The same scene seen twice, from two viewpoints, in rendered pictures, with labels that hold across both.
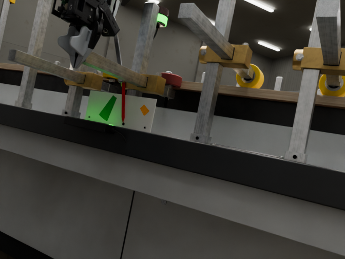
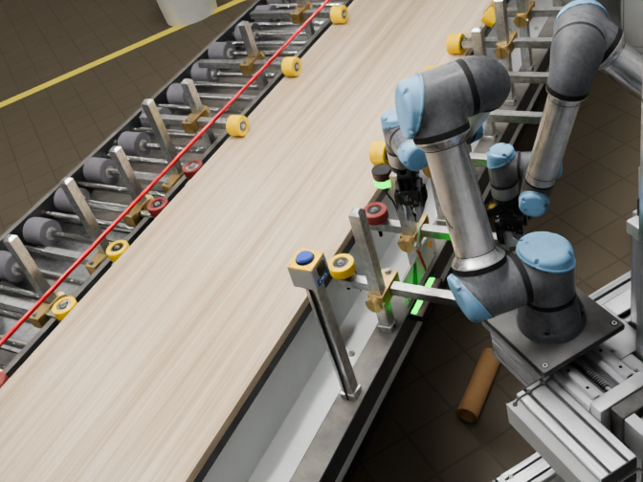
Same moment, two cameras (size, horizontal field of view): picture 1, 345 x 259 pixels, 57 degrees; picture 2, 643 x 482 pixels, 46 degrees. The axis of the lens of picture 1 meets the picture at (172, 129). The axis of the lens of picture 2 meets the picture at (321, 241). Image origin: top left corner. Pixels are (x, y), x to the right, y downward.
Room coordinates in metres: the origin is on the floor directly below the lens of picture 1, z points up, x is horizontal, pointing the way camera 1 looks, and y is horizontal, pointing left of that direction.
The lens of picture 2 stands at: (0.94, 1.97, 2.38)
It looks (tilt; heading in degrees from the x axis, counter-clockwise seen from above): 38 degrees down; 280
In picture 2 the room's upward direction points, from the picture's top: 18 degrees counter-clockwise
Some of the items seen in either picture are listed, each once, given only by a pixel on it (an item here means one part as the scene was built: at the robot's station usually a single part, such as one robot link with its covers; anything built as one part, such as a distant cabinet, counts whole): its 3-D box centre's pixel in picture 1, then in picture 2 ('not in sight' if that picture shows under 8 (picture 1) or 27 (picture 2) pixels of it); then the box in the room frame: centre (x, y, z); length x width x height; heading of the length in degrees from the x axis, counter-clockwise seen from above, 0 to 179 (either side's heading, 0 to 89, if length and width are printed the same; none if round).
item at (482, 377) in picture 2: not in sight; (479, 383); (0.87, 0.10, 0.04); 0.30 x 0.08 x 0.08; 61
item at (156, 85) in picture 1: (142, 83); (412, 232); (0.99, 0.12, 0.85); 0.13 x 0.06 x 0.05; 61
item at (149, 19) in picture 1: (137, 76); (410, 232); (1.00, 0.14, 0.86); 0.03 x 0.03 x 0.48; 61
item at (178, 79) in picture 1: (168, 90); (377, 222); (1.10, 0.04, 0.85); 0.08 x 0.08 x 0.11
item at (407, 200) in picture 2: not in sight; (407, 183); (0.97, 0.28, 1.15); 0.09 x 0.08 x 0.12; 82
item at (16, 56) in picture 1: (72, 76); (406, 291); (1.04, 0.35, 0.83); 0.43 x 0.03 x 0.04; 151
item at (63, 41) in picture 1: (68, 45); (511, 242); (0.71, 0.27, 0.86); 0.06 x 0.03 x 0.09; 151
